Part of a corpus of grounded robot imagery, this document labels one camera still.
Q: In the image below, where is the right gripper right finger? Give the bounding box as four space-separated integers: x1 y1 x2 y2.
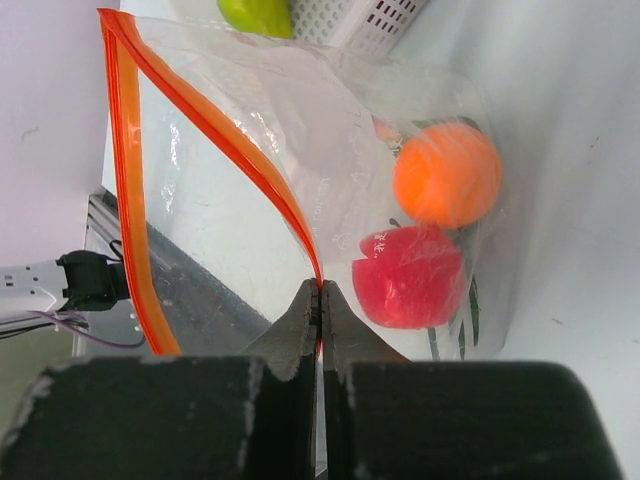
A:
320 281 622 479

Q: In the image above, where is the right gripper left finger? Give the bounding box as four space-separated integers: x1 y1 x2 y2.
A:
1 280 319 479

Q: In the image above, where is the large red apple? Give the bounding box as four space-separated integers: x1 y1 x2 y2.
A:
352 226 466 330

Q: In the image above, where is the orange fruit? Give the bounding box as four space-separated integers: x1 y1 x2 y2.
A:
392 122 503 229

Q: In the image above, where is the clear zip bag orange zipper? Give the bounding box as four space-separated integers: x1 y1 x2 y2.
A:
99 9 512 360

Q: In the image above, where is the yellow green pear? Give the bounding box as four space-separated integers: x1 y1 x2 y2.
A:
216 0 292 39

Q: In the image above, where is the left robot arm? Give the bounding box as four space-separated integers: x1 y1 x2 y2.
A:
1 250 130 334

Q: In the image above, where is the white plastic basket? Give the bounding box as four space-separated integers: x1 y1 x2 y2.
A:
288 0 428 56

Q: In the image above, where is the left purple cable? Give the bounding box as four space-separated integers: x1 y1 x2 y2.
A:
29 309 147 349

